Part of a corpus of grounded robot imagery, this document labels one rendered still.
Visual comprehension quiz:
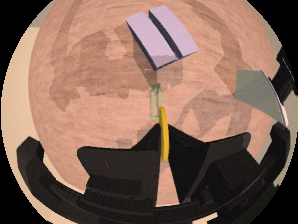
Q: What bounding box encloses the gold coin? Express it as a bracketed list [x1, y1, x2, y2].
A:
[158, 107, 169, 161]

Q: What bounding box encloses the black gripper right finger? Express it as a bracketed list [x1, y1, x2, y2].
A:
[168, 124, 251, 204]

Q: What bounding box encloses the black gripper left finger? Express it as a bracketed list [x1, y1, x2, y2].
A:
[77, 123, 161, 206]

